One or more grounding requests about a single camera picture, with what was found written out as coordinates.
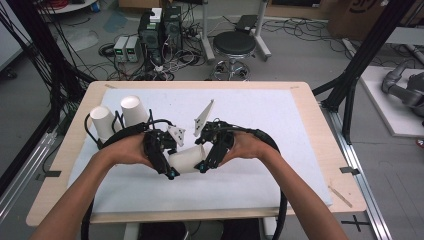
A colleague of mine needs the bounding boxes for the grey power supply unit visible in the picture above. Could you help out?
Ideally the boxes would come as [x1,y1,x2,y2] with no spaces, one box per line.
[125,35,141,64]
[113,35,130,63]

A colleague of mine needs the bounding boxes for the black frame with cables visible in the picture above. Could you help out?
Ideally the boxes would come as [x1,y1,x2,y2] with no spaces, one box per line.
[0,0,98,136]

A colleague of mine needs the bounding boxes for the black computer tower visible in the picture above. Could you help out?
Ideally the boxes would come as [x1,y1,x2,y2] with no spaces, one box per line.
[137,7,165,65]
[162,4,184,52]

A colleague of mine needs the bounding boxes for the person's right hand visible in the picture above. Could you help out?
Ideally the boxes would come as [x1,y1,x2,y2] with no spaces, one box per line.
[219,129,272,168]

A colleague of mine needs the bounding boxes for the white paper cup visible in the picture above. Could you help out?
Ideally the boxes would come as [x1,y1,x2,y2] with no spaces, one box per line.
[167,144,208,174]

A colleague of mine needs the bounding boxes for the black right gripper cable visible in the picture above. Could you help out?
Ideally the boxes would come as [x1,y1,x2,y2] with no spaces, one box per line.
[213,119,289,240]

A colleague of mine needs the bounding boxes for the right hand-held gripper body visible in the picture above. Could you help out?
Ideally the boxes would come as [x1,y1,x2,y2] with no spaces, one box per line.
[193,98,235,167]

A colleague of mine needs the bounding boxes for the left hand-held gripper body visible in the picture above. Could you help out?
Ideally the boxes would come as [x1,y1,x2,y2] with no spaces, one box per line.
[142,125,187,175]

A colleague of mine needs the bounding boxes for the black round stool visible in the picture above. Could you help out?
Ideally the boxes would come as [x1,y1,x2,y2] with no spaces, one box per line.
[210,30,258,82]

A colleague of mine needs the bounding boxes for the wooden table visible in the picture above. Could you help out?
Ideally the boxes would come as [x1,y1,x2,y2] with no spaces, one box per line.
[25,80,368,228]

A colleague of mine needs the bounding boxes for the aluminium floor rail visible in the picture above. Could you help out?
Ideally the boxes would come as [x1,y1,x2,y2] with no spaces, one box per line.
[0,128,58,225]
[320,102,395,240]

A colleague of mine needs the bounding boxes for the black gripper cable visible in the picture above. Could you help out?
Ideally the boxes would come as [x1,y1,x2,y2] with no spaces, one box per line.
[213,119,289,240]
[79,118,175,240]

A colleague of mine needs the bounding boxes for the black flat device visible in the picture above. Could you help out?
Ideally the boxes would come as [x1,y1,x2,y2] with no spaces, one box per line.
[234,14,259,33]

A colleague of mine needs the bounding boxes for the thin wooden stick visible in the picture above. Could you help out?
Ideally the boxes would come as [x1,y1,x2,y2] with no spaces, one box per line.
[327,185,354,209]

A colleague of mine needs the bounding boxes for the white platform board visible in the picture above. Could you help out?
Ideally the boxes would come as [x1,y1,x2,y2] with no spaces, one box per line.
[359,65,424,139]

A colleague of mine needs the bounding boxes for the black wire cup holder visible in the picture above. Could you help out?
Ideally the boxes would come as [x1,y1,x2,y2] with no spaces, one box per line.
[113,108,157,133]
[84,111,124,150]

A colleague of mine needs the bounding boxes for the cardboard box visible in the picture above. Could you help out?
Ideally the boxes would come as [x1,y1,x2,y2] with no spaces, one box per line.
[327,0,424,42]

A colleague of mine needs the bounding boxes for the white foam mat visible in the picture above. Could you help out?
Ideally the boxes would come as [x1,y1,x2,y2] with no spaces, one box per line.
[67,87,334,215]

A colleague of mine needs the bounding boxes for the tangle of floor cables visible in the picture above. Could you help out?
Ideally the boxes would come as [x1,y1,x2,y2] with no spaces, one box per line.
[97,9,214,82]

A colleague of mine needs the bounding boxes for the black tape cross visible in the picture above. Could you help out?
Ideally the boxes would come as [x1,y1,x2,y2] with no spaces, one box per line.
[341,214,371,233]

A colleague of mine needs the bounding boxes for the person's left hand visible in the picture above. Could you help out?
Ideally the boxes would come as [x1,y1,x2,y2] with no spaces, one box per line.
[99,132,155,168]

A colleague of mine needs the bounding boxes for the stack of white paper cups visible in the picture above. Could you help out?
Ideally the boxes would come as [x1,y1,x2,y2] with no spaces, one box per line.
[120,95,150,128]
[89,105,118,142]

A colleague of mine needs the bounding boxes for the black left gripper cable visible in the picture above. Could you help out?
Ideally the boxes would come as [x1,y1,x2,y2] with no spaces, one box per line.
[79,118,175,240]

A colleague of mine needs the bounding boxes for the black metal frame post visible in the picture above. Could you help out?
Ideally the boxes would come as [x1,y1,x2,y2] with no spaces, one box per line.
[312,0,418,145]

